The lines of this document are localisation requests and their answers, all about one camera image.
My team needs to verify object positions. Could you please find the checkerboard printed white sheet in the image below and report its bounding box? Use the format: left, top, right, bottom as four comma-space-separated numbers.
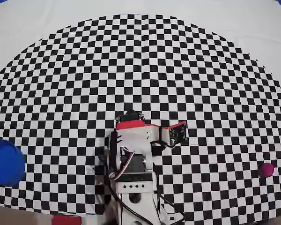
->
0, 0, 281, 224

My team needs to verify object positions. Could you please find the red white black servo wire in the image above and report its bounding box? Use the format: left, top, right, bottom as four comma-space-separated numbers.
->
109, 147, 136, 181

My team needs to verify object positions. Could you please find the round blue box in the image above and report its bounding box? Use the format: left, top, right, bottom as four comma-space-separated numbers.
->
0, 139, 27, 187

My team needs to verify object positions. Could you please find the red flat object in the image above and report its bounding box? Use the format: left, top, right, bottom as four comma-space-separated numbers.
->
52, 215, 82, 225

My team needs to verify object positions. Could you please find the pink faceted ball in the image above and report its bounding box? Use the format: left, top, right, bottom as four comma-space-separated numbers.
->
259, 162, 275, 178

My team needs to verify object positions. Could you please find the wrist camera board with mount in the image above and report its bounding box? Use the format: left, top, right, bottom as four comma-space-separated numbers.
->
159, 120, 188, 149

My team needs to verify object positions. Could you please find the white gripper red trim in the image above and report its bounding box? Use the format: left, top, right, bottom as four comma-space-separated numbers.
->
115, 109, 161, 147

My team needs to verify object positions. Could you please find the black camera cable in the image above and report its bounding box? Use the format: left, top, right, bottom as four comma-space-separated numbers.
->
149, 126, 186, 223

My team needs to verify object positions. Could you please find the black base cable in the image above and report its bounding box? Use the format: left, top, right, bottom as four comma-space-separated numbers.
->
98, 153, 160, 225

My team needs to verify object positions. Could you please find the beige cardboard piece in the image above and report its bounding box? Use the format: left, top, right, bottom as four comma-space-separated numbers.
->
0, 205, 53, 225

